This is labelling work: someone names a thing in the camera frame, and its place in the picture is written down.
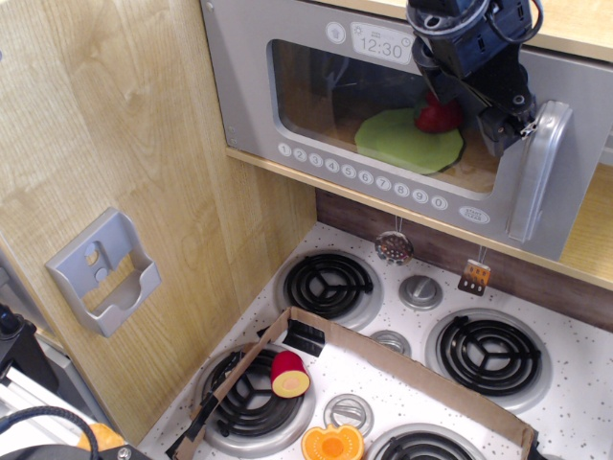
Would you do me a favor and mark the silver stove knob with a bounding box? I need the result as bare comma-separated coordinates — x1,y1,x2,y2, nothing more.
398,275,443,311
371,330,412,357
323,393,375,437

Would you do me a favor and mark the back right stove burner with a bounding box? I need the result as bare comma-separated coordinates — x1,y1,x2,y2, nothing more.
424,309,553,414

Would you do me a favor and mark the silver toy microwave door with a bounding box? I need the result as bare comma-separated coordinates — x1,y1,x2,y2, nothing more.
202,1,612,260

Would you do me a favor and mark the black equipment on left edge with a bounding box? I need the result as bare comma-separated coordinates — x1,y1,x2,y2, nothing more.
1,304,59,393

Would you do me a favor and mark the orange toy food piece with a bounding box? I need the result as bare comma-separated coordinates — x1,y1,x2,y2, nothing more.
76,423,125,452

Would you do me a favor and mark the brown cardboard barrier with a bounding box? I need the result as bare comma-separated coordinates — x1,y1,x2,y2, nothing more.
166,308,541,459

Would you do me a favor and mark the silver front stove knob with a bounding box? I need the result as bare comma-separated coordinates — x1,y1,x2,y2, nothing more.
323,393,375,437

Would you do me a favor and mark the hanging toy spatula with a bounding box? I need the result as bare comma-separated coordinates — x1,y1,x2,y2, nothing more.
458,246,491,296

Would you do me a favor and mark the red yellow toy fruit piece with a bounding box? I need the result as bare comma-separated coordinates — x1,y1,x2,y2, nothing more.
270,351,311,399

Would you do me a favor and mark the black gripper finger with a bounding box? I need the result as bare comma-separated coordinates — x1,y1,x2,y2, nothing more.
477,107,537,156
422,71,463,104

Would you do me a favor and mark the black braided cable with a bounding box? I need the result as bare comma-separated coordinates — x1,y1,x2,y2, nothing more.
0,404,100,460

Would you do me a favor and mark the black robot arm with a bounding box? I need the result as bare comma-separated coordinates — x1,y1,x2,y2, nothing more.
406,0,544,157

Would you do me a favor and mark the grey wall phone holder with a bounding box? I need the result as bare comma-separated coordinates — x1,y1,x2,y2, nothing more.
46,208,161,337

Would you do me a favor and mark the hanging silver toy strainer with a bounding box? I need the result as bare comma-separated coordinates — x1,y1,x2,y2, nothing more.
375,217,414,265

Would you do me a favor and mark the red toy strawberry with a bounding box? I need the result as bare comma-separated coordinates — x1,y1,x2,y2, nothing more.
414,92,464,134

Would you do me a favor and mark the front left stove burner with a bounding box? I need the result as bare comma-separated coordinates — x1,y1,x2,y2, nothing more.
204,345,316,459

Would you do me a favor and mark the silver middle stove knob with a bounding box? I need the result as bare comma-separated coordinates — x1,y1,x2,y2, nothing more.
371,330,412,357

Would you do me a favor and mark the silver back stove knob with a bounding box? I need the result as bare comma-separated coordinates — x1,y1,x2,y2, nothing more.
398,275,443,311

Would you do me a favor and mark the back left stove burner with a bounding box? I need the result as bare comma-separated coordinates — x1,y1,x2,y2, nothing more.
274,250,383,331

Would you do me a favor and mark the orange toy pumpkin half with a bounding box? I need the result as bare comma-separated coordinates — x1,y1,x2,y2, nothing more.
301,425,365,460

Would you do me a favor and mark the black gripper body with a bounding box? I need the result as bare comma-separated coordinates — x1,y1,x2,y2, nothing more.
411,0,537,116

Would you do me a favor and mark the stove burner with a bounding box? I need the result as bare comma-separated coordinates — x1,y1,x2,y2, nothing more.
365,423,485,460
274,250,383,331
424,309,553,414
204,345,316,459

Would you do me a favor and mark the green toy plate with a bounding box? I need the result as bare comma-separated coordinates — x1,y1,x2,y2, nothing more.
354,108,465,175

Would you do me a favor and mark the front right stove burner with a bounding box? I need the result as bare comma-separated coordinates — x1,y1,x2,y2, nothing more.
365,423,485,460

